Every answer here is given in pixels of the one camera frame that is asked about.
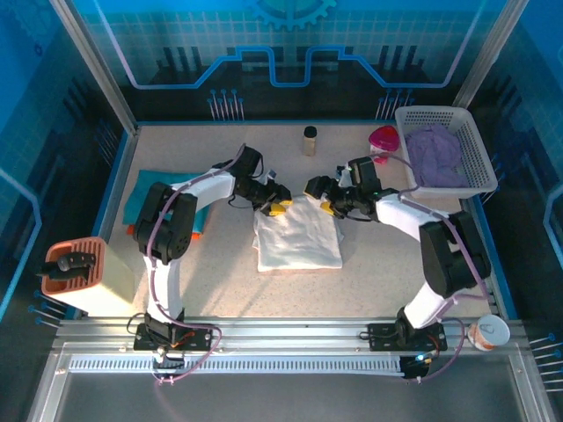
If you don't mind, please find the white t-shirt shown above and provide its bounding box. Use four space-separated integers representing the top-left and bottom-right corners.
252 195 345 273

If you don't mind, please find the pink lidded plastic cup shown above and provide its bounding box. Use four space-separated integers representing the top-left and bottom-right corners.
368 124 400 166

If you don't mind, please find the beige bottle with black cap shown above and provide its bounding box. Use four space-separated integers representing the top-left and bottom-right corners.
301 126 318 157

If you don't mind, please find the purple t-shirt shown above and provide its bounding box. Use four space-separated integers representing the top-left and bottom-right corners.
404 122 471 189

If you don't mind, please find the white perforated plastic basket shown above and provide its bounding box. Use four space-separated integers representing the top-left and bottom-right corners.
394 106 500 200

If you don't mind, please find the teal folded t-shirt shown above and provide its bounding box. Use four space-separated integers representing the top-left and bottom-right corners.
121 169 213 234

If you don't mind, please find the orange folded t-shirt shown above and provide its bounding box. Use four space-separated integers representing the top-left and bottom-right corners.
126 223 203 241

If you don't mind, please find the orange and cream knife block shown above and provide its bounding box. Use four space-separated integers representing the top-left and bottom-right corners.
40 236 137 317

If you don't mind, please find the white and orange paper cup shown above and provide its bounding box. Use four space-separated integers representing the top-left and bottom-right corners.
466 314 511 352

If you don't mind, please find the aluminium rail frame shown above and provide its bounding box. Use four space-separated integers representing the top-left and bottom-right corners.
26 314 555 422

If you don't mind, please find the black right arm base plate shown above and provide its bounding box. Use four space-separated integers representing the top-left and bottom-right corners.
367 322 449 353

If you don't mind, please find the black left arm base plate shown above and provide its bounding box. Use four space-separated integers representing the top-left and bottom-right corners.
131 322 216 353

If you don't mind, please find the white slotted cable duct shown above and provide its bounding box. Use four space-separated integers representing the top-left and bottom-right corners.
68 354 406 375

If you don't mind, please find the aluminium frame post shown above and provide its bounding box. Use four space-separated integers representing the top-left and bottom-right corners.
48 0 141 136
451 0 531 110

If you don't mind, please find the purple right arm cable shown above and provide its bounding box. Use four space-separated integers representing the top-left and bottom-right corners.
369 153 492 386

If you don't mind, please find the black knife handle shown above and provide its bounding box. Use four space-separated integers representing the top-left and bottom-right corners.
56 251 97 272
34 263 71 282

